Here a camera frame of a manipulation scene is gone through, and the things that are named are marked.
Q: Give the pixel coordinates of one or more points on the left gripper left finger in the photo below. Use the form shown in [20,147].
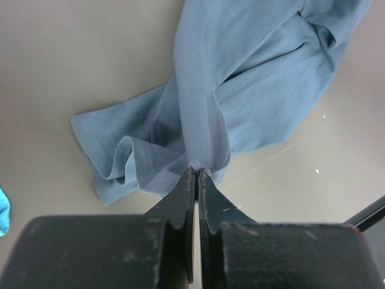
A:
[178,208]

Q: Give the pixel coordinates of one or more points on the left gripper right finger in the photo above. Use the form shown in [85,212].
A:
[214,209]

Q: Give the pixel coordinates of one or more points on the slate blue t shirt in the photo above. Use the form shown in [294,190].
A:
[246,73]

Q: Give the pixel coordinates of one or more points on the folded turquoise t shirt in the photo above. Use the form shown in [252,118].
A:
[4,213]

